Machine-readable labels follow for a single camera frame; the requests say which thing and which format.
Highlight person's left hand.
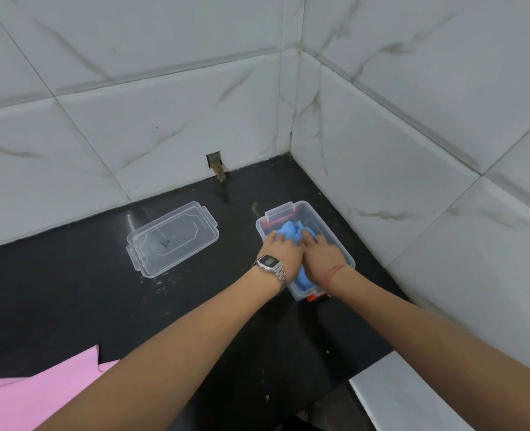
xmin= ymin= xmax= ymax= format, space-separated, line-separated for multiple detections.
xmin=257 ymin=230 xmax=303 ymax=290

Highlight person's right hand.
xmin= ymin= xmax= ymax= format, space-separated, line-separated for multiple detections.
xmin=300 ymin=230 xmax=350 ymax=288

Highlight blue cloth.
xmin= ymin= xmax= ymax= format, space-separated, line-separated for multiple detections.
xmin=276 ymin=221 xmax=315 ymax=289

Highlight person's right forearm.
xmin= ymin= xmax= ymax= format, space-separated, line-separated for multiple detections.
xmin=314 ymin=266 xmax=530 ymax=431

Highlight person's left forearm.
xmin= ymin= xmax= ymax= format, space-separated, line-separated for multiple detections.
xmin=31 ymin=264 xmax=283 ymax=431

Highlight clear plastic storage box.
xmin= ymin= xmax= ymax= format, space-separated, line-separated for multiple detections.
xmin=255 ymin=201 xmax=356 ymax=303

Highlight silver digital wristwatch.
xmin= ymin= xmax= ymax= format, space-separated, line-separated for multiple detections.
xmin=252 ymin=255 xmax=289 ymax=292

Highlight red thread wristband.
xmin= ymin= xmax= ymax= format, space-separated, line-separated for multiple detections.
xmin=322 ymin=264 xmax=349 ymax=281

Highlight clear plastic box lid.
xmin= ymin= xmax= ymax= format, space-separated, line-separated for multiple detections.
xmin=126 ymin=201 xmax=219 ymax=279

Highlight pink cloth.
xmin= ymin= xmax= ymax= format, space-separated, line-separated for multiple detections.
xmin=0 ymin=345 xmax=121 ymax=431

